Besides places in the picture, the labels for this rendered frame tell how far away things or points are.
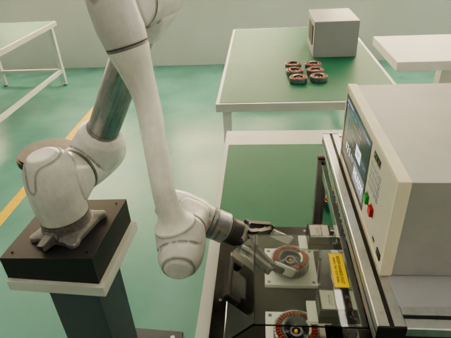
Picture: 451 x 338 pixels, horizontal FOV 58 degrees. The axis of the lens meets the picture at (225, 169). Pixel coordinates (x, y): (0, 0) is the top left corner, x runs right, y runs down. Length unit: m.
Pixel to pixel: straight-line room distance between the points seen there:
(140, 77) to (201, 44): 4.65
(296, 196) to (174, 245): 0.76
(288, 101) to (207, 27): 3.25
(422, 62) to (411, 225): 1.00
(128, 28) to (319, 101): 1.66
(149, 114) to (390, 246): 0.59
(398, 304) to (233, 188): 1.01
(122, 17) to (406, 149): 0.62
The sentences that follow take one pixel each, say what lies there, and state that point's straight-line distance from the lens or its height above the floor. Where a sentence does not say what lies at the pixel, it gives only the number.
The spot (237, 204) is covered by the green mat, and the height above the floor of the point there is 0.75.
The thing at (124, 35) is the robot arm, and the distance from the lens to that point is 0.95.
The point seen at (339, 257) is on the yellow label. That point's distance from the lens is 0.90.
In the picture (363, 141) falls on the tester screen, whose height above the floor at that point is 1.27.
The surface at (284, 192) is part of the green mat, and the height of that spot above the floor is 0.75.
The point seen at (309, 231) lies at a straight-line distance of 1.18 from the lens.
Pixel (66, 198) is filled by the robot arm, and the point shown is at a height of 0.99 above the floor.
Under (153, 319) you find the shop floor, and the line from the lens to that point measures 2.19.
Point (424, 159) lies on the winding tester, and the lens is 0.77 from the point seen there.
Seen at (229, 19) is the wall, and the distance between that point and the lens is 5.50.
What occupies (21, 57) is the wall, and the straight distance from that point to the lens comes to 6.48.
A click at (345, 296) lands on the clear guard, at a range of 0.83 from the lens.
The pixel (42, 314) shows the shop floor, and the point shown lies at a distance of 2.41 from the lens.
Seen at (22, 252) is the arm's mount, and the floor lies 0.84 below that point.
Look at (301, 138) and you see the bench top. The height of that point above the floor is 0.75.
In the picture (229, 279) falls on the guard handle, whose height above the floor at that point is 1.06.
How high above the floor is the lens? 1.68
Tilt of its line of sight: 32 degrees down
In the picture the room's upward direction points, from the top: 3 degrees counter-clockwise
